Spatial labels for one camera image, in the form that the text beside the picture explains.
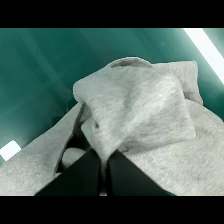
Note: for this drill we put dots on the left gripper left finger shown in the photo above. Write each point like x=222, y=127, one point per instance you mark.
x=78, y=178

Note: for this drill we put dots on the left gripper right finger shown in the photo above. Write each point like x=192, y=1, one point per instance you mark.
x=133, y=180

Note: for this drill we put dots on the grey shirt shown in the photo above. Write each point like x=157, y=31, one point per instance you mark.
x=140, y=110

